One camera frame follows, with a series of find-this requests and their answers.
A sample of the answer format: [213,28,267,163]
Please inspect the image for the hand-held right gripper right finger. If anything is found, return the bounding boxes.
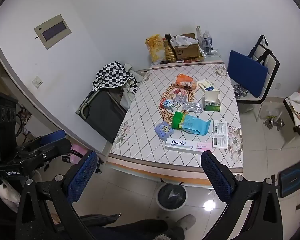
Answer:
[201,150,283,240]

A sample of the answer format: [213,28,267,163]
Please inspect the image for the white wall socket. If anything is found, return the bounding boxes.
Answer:
[31,76,44,88]

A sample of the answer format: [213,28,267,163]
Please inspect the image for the table with patterned tablecloth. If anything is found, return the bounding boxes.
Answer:
[106,49,244,188]

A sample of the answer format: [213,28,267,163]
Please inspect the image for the person's black trousers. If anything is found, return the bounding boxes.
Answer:
[79,214,185,240]

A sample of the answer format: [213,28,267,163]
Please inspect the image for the small blue white carton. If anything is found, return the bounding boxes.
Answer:
[160,98,177,111]

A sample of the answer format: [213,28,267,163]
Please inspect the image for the green and white box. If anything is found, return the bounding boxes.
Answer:
[204,90,222,112]

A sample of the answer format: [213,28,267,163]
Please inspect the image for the long white pink box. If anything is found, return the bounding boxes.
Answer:
[165,137,213,156]

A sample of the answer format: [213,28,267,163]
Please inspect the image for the beige wall panel box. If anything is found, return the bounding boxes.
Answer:
[34,14,72,50]

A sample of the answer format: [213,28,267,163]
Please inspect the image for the metal dumbbell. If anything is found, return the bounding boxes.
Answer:
[263,116,286,131]

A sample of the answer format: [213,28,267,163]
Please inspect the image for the blue and green plastic bag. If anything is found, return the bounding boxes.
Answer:
[172,111,213,136]

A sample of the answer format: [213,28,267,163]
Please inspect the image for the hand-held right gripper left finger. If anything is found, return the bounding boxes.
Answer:
[15,150,98,240]

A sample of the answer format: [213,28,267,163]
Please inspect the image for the brown bottle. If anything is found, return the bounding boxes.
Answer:
[164,33,177,62]

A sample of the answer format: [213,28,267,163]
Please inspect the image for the yellow snack bag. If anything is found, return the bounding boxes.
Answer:
[145,35,166,64]

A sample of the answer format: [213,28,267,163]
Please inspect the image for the white and blue box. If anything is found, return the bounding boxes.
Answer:
[197,79,219,92]

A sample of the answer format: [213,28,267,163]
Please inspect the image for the silver pill blister pack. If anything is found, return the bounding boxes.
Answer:
[174,94,188,105]
[182,102,204,114]

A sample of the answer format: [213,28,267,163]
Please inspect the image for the orange snack packet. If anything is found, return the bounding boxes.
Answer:
[176,74,198,90]

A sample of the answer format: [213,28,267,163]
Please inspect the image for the grey slipper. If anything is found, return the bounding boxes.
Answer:
[174,214,197,231]

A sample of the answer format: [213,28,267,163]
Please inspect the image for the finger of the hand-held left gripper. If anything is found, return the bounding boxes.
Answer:
[39,129,66,146]
[41,138,72,161]

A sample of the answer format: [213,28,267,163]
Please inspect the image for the cardboard box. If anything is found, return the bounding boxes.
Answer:
[170,33,201,60]

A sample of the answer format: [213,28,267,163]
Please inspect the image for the black white checkered cloth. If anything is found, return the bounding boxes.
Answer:
[92,61,141,92]

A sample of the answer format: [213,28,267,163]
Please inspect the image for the clear plastic bottle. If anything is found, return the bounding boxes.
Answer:
[202,31,213,55]
[196,26,204,51]

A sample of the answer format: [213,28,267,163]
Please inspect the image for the black blue exercise bench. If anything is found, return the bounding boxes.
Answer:
[277,162,300,198]

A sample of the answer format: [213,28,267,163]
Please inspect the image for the pink suitcase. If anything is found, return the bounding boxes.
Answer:
[62,144,88,164]

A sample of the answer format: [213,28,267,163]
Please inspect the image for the white plastic bag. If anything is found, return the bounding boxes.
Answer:
[0,182,22,213]

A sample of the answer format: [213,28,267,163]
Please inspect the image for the white printed paper sheet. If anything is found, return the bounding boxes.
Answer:
[212,120,229,148]

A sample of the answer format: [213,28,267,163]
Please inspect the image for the round grey trash bin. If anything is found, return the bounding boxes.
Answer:
[157,183,188,211]

